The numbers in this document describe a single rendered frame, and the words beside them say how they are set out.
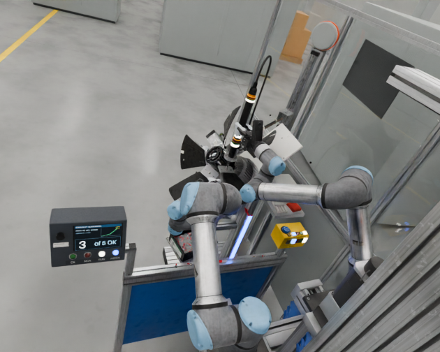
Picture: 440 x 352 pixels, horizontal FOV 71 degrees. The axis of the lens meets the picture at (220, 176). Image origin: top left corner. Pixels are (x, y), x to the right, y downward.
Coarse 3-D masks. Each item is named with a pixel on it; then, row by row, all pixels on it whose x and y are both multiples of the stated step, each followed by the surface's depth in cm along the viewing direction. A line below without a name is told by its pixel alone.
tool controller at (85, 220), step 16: (64, 208) 116; (80, 208) 118; (96, 208) 120; (112, 208) 122; (64, 224) 108; (80, 224) 111; (96, 224) 113; (112, 224) 115; (64, 240) 111; (96, 240) 115; (112, 240) 118; (64, 256) 114; (80, 256) 116; (96, 256) 118; (112, 256) 121
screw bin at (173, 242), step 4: (184, 232) 175; (188, 232) 177; (172, 236) 165; (172, 240) 167; (176, 240) 163; (172, 244) 168; (176, 244) 164; (176, 248) 164; (180, 248) 160; (180, 252) 161; (188, 252) 159; (192, 252) 162; (180, 256) 162; (184, 256) 160; (188, 256) 162; (192, 256) 164; (184, 260) 162
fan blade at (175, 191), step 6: (198, 174) 177; (186, 180) 178; (192, 180) 177; (198, 180) 177; (204, 180) 177; (174, 186) 181; (180, 186) 179; (174, 192) 180; (180, 192) 179; (174, 198) 180
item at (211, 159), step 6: (210, 150) 177; (216, 150) 175; (222, 150) 172; (210, 156) 175; (216, 156) 172; (222, 156) 170; (210, 162) 172; (216, 162) 170; (222, 162) 172; (234, 162) 178; (216, 168) 176; (234, 168) 177
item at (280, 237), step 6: (276, 228) 165; (294, 228) 166; (300, 228) 167; (276, 234) 165; (282, 234) 160; (306, 234) 164; (276, 240) 165; (282, 240) 160; (282, 246) 162; (288, 246) 164; (294, 246) 166; (300, 246) 168
